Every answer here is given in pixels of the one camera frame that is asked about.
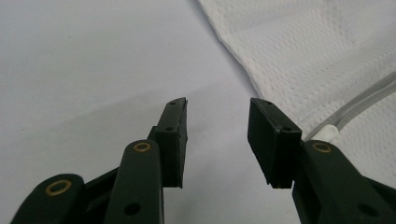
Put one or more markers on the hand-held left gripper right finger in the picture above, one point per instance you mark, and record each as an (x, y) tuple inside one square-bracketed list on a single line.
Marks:
[(274, 140)]

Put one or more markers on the white mesh garment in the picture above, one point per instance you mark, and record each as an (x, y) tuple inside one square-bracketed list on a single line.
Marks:
[(311, 56)]

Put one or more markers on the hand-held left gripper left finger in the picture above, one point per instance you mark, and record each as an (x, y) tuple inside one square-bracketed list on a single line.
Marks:
[(170, 146)]

